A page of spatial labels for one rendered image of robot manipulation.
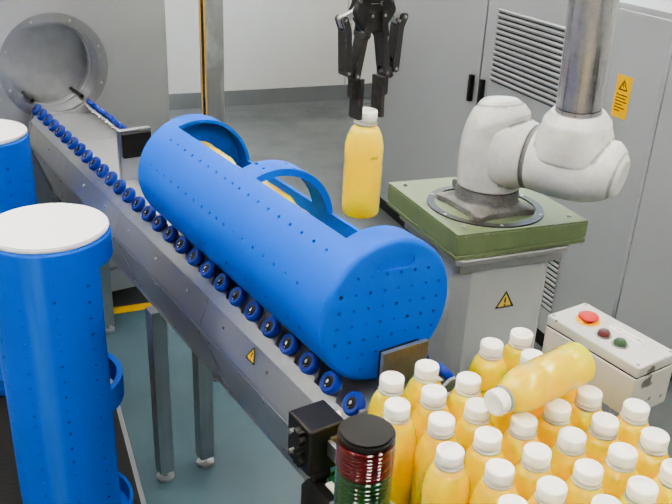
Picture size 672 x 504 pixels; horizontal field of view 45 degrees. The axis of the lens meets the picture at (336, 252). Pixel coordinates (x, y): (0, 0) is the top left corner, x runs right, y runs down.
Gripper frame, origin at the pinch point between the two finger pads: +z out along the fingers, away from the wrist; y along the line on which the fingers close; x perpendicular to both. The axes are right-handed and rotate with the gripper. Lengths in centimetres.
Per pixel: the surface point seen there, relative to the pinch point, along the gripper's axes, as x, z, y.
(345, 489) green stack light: 55, 26, 39
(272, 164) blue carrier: -32.8, 22.3, 0.1
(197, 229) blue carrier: -40, 37, 15
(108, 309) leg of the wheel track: -185, 135, -7
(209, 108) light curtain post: -130, 38, -30
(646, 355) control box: 44, 36, -28
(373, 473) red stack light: 57, 23, 37
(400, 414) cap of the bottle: 36, 37, 16
